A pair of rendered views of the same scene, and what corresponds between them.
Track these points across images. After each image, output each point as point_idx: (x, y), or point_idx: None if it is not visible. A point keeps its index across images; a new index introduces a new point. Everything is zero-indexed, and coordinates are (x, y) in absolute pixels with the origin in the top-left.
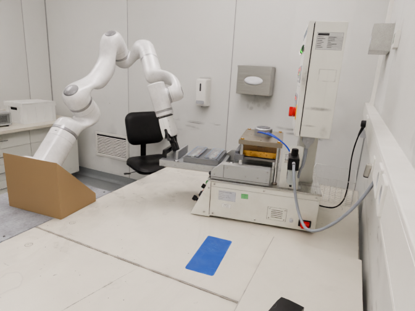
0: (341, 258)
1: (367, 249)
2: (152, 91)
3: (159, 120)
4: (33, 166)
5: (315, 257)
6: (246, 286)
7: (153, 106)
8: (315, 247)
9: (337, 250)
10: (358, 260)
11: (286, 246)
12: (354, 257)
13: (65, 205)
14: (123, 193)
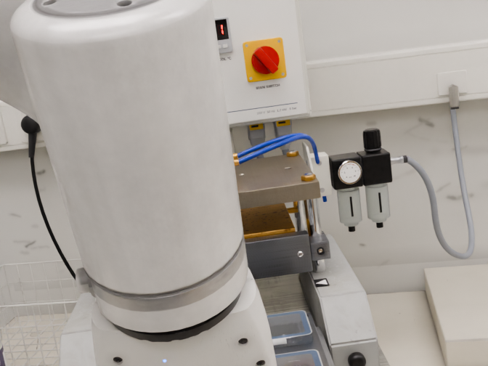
0: (441, 279)
1: (369, 272)
2: (218, 59)
3: (257, 305)
4: None
5: (470, 295)
6: None
7: (207, 226)
8: (387, 327)
9: (371, 309)
10: (429, 269)
11: (470, 322)
12: (381, 295)
13: None
14: None
